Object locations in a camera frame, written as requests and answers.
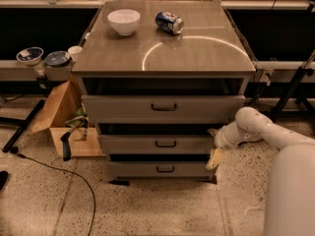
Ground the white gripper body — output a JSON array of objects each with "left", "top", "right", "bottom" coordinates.
[{"left": 214, "top": 127, "right": 233, "bottom": 149}]

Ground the grey drawer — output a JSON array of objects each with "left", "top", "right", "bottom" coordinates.
[
  {"left": 82, "top": 95, "right": 245, "bottom": 124},
  {"left": 108, "top": 161, "right": 217, "bottom": 180},
  {"left": 98, "top": 135, "right": 218, "bottom": 154}
]

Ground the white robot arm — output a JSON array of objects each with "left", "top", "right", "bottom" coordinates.
[{"left": 206, "top": 107, "right": 315, "bottom": 236}]

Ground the grey drawer cabinet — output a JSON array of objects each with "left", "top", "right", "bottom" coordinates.
[{"left": 71, "top": 0, "right": 257, "bottom": 186}]

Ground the grey bottom drawer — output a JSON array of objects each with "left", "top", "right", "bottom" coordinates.
[{"left": 108, "top": 161, "right": 217, "bottom": 180}]

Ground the grey top drawer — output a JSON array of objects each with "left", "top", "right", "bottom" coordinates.
[{"left": 82, "top": 95, "right": 245, "bottom": 124}]

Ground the black stand right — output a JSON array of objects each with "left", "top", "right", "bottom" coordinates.
[{"left": 267, "top": 50, "right": 315, "bottom": 120}]

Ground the blue soda can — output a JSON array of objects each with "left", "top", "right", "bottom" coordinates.
[{"left": 156, "top": 11, "right": 184, "bottom": 35}]

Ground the cardboard box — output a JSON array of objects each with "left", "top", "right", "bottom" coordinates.
[{"left": 31, "top": 80, "right": 102, "bottom": 157}]

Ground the white bowl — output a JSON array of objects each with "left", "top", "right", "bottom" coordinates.
[{"left": 107, "top": 9, "right": 141, "bottom": 35}]

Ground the white paper cup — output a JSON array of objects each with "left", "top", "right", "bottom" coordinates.
[{"left": 68, "top": 45, "right": 83, "bottom": 62}]

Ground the black floor bar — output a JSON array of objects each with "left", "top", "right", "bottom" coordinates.
[{"left": 0, "top": 100, "right": 44, "bottom": 153}]

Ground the blue patterned bowl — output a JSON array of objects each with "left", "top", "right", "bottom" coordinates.
[{"left": 16, "top": 47, "right": 43, "bottom": 66}]

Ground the black floor cable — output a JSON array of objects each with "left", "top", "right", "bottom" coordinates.
[{"left": 17, "top": 152, "right": 97, "bottom": 236}]

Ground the black handled tool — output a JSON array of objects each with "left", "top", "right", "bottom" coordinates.
[{"left": 60, "top": 124, "right": 82, "bottom": 161}]

